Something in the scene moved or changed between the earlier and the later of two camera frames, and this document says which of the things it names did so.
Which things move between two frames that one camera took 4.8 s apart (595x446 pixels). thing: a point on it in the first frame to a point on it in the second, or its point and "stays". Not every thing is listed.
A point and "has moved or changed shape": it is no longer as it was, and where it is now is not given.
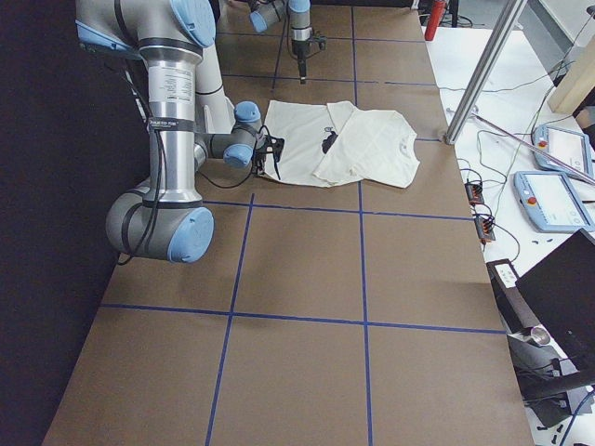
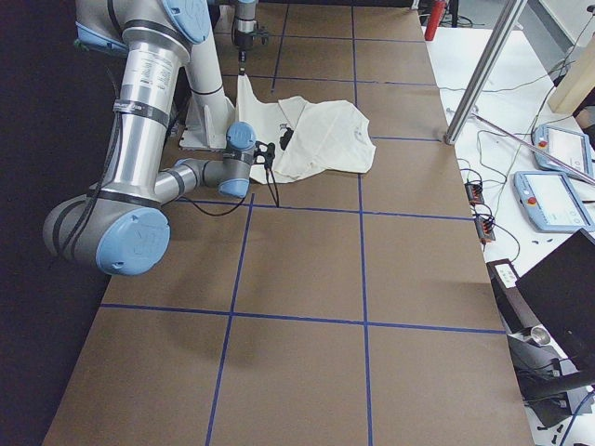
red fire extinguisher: x=437 y=10 stays
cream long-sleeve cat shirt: x=327 y=145 has moved or changed shape
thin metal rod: x=529 y=149 stays
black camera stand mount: x=542 y=382 stays
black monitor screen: x=562 y=288 stays
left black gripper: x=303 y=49 to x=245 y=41
